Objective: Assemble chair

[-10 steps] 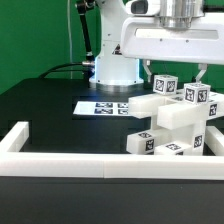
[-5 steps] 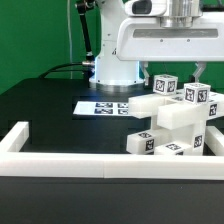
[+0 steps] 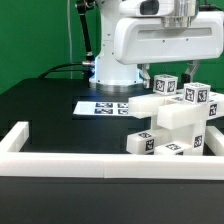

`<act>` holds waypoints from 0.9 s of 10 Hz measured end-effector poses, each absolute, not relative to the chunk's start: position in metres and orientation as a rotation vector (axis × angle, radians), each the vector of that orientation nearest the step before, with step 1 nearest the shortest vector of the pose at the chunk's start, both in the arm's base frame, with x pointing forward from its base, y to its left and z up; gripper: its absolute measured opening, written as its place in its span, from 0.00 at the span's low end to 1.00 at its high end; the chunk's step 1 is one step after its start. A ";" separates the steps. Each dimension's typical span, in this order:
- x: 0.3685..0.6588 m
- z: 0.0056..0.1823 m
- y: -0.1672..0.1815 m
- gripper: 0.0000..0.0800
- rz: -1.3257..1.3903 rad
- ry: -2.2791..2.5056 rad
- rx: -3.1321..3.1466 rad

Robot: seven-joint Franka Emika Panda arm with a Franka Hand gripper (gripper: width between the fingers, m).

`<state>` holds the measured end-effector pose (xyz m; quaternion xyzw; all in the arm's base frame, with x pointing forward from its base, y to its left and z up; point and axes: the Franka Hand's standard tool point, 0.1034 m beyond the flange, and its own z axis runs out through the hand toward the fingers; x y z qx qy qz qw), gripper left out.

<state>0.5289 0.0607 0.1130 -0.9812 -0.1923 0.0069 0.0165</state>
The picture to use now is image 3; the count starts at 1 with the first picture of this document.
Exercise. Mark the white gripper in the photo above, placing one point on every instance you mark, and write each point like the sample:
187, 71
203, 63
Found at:
153, 31

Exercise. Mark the white tagged cube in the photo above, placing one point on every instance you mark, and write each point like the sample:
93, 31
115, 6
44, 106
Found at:
196, 93
165, 84

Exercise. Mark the white chair back frame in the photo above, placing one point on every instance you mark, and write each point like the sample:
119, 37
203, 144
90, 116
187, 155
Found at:
147, 105

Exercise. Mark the small white chair part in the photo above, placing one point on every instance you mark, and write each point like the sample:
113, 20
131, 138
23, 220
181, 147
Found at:
145, 142

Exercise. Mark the white chair seat block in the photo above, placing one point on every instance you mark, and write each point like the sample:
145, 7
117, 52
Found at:
180, 136

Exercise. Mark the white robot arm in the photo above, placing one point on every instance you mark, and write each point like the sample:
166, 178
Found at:
106, 71

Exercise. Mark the white marker base sheet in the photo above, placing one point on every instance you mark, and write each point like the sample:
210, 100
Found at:
88, 108

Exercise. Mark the white U-shaped fence frame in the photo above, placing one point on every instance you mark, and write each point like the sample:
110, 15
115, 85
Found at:
15, 162

